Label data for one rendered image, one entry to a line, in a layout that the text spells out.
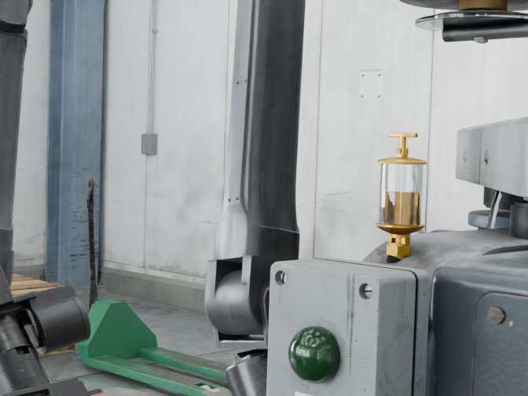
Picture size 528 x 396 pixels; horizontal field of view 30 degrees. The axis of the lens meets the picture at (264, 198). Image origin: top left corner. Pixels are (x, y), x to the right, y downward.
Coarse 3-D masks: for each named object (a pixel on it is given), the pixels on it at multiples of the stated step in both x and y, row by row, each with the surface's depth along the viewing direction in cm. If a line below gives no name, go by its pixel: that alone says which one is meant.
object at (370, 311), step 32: (288, 288) 53; (320, 288) 51; (352, 288) 50; (384, 288) 49; (288, 320) 53; (320, 320) 51; (352, 320) 50; (384, 320) 49; (416, 320) 51; (352, 352) 50; (384, 352) 49; (416, 352) 51; (288, 384) 53; (320, 384) 51; (352, 384) 50; (384, 384) 49; (416, 384) 51
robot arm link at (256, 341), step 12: (264, 288) 82; (264, 300) 82; (264, 312) 82; (264, 324) 82; (216, 336) 88; (228, 336) 88; (240, 336) 88; (252, 336) 87; (264, 336) 82; (228, 348) 86; (240, 348) 85; (252, 348) 84; (264, 348) 82
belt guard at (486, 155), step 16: (464, 128) 97; (480, 128) 83; (496, 128) 74; (512, 128) 66; (464, 144) 94; (480, 144) 82; (496, 144) 74; (512, 144) 66; (464, 160) 94; (480, 160) 82; (496, 160) 73; (512, 160) 66; (464, 176) 93; (480, 176) 82; (496, 176) 73; (512, 176) 65; (512, 192) 65
